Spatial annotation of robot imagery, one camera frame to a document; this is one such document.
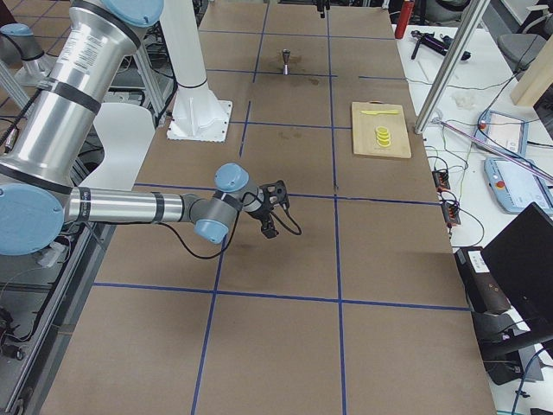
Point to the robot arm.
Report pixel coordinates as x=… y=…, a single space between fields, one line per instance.
x=58 y=172

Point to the steel jigger measuring cup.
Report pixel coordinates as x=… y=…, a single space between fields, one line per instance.
x=285 y=57

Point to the grey office chair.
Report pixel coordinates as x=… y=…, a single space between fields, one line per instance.
x=521 y=49

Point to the aluminium frame post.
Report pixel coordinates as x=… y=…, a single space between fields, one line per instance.
x=469 y=24

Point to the bamboo cutting board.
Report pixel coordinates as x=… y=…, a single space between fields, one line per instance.
x=364 y=137

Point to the blue teach pendant near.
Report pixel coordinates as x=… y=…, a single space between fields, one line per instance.
x=516 y=188

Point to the black monitor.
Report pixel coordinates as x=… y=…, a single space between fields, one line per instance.
x=520 y=260

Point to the red bottle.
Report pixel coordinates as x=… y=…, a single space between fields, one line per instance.
x=404 y=18

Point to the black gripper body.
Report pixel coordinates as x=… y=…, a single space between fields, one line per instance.
x=261 y=211
x=320 y=5

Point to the black handheld tool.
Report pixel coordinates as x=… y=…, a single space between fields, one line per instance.
x=440 y=45

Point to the blue teach pendant far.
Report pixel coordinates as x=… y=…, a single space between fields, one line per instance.
x=502 y=131

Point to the wooden plank upright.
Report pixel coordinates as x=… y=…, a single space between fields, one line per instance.
x=536 y=80

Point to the blue teach pendant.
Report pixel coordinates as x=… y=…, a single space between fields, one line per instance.
x=502 y=131
x=516 y=188

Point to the yellow plastic knife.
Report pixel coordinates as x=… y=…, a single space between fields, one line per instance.
x=380 y=112

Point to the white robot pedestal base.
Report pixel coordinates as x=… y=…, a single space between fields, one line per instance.
x=197 y=114

